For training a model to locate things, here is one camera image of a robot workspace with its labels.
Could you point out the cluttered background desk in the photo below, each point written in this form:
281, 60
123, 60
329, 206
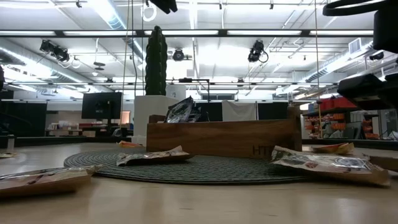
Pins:
93, 129

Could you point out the black background monitor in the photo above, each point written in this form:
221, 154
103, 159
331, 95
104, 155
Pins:
101, 105

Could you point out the dark blue tea packet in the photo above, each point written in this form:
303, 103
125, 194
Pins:
180, 110

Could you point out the white background box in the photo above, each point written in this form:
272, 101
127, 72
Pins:
177, 91

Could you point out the wooden tea organizer box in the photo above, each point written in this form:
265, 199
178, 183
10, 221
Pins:
217, 138

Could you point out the orange tea packet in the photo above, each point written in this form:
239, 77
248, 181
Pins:
334, 148
129, 144
6, 154

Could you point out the white hanging sheet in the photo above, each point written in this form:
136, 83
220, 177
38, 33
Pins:
237, 110

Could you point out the round grey woven placemat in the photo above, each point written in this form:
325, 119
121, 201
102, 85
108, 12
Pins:
202, 171

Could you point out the small grey upright post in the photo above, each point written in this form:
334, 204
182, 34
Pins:
11, 141

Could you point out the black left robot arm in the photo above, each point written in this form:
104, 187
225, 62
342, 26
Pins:
2, 77

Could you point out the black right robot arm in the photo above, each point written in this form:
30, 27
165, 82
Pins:
387, 31

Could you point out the black partition panel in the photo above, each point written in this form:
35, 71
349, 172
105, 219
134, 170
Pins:
272, 110
213, 112
28, 119

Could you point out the black ceiling-mounted camera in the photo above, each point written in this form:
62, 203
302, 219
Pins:
256, 51
57, 53
178, 55
377, 56

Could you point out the red storage bin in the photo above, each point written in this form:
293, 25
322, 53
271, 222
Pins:
343, 104
327, 104

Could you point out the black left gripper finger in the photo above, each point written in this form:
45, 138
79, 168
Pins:
166, 5

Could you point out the white hexagonal planter pot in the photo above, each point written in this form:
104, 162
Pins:
149, 107

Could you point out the black frame beam with lights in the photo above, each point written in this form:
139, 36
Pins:
222, 32

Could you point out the shelf rack with orange bins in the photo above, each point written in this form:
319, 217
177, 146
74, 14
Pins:
337, 126

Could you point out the white ceiling vent grille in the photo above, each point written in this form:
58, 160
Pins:
355, 46

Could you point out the green cactus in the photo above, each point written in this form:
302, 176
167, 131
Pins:
155, 62

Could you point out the black metal table frame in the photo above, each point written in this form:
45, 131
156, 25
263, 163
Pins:
62, 141

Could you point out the silver spiral ceiling duct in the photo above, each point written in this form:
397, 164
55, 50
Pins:
329, 73
110, 18

